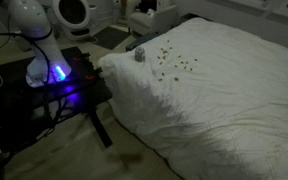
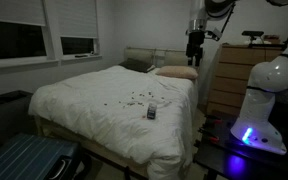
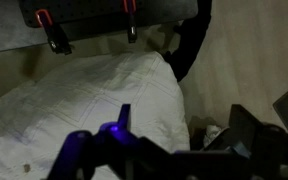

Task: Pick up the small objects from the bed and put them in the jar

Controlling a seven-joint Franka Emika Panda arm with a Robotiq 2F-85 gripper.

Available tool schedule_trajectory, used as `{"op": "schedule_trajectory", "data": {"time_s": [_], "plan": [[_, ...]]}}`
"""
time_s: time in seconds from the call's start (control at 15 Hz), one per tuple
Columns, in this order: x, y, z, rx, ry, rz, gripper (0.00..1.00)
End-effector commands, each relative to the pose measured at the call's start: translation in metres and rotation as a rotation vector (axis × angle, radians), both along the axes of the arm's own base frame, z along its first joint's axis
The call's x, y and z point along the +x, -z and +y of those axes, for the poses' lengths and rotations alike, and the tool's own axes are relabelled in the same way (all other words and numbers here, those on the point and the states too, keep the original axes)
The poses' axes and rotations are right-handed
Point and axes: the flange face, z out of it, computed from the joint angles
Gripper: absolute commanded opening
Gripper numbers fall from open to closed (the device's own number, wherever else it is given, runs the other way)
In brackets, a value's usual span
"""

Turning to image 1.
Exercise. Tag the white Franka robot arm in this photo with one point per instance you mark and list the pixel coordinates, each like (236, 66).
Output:
(34, 20)

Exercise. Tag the dark floor mat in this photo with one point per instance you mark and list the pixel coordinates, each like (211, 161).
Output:
(109, 37)

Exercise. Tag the white bed duvet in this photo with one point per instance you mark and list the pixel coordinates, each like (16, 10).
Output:
(217, 100)

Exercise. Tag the white round litter box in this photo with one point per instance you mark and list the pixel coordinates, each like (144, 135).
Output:
(87, 16)

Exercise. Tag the small grey cup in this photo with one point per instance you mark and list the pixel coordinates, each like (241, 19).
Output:
(139, 55)

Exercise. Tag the tan scratching post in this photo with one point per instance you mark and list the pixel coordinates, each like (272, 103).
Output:
(123, 8)

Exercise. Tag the black robot table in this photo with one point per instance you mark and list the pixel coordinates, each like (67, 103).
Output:
(84, 90)

